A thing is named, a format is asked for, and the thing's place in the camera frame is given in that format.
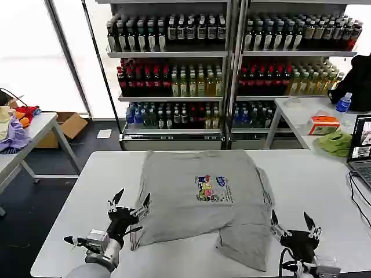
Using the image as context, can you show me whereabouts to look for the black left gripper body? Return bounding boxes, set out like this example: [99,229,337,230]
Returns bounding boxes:
[106,206,140,247]

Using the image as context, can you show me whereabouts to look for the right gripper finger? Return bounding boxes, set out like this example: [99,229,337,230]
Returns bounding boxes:
[303,211,322,239]
[270,209,292,239]

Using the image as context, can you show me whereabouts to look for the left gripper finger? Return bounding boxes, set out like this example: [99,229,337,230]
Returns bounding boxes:
[129,192,151,217]
[107,188,125,214]

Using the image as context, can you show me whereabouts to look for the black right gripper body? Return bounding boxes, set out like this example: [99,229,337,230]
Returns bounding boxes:
[279,229,320,263]

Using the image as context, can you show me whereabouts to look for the grey printed t-shirt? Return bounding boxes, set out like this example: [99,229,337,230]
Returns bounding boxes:
[129,149,275,272]

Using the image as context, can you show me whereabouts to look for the green cloth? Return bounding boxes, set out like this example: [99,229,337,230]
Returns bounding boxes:
[314,130,353,158]

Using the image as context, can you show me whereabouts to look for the brown cardboard box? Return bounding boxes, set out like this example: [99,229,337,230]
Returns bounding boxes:
[35,112,89,149]

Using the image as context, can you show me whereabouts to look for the black laptop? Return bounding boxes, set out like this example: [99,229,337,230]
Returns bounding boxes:
[347,114,371,189]

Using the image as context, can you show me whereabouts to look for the orange tissue box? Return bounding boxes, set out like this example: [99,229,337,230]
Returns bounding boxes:
[308,115,341,136]

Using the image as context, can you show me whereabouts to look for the white side table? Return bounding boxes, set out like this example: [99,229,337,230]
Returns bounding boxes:
[0,112,82,195]

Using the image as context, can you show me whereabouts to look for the white desk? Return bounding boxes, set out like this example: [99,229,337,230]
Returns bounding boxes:
[264,96,371,163]

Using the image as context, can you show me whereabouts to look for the purple cloth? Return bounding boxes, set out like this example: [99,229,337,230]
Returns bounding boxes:
[0,115,32,153]

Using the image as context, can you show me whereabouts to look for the orange cloth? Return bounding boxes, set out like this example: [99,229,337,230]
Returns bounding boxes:
[14,111,31,129]

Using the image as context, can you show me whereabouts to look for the red cloth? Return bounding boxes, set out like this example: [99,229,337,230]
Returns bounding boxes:
[15,105,41,121]

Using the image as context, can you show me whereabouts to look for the blue-label water bottle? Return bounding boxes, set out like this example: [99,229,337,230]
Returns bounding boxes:
[336,92,353,114]

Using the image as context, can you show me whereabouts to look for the cream cloth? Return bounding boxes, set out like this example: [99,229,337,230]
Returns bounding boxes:
[0,105,16,141]

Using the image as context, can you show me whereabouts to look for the shelf rack with bottles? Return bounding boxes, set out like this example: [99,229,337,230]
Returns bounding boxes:
[95,0,232,151]
[231,0,363,150]

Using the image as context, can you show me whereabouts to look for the thin black pole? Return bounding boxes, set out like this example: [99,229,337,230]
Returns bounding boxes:
[82,0,126,151]

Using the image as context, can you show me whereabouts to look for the black bag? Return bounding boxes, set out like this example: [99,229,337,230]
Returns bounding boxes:
[327,54,371,112]

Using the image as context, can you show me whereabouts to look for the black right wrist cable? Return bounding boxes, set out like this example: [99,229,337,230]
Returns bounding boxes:
[278,247,299,278]

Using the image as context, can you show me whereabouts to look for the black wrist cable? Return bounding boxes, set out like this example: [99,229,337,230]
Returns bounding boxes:
[278,247,299,278]
[63,226,144,247]

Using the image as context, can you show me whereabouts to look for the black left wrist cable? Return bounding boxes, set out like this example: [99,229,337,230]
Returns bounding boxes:
[63,226,144,247]

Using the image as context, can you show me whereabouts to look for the black laptop cable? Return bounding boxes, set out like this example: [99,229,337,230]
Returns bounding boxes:
[347,170,371,228]

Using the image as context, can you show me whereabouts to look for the grey window post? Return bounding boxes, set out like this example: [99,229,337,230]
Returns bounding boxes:
[45,0,94,119]

